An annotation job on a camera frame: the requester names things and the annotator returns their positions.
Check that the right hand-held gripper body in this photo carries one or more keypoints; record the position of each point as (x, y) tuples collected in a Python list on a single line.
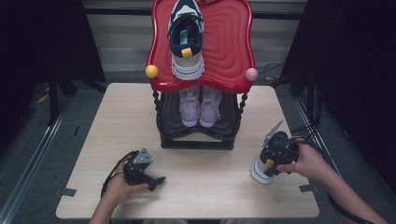
[(285, 151)]

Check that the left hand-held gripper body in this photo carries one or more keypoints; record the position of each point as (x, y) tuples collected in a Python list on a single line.
[(137, 172)]

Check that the navy and white sneaker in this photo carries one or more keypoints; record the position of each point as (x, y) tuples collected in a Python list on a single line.
[(188, 67), (260, 172)]

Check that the purple sandal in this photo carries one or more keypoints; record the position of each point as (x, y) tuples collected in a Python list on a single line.
[(189, 112), (210, 113)]

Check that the red and black shoe rack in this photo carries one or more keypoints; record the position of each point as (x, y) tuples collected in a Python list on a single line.
[(227, 46)]

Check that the person's left hand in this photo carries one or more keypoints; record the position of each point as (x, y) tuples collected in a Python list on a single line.
[(120, 189)]

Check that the person's right hand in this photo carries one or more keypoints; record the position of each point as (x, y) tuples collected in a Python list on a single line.
[(311, 165)]

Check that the black tape strip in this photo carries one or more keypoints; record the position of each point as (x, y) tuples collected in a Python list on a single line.
[(306, 188), (66, 192)]

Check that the black stand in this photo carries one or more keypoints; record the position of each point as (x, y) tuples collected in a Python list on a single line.
[(52, 99), (311, 99)]

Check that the black curtain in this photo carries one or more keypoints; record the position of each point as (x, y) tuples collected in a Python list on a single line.
[(358, 62), (31, 46)]

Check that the black horizontal bar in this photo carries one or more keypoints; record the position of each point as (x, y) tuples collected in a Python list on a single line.
[(118, 11)]

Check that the metal floor rail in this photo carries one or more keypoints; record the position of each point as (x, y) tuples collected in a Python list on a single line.
[(37, 155), (306, 118)]

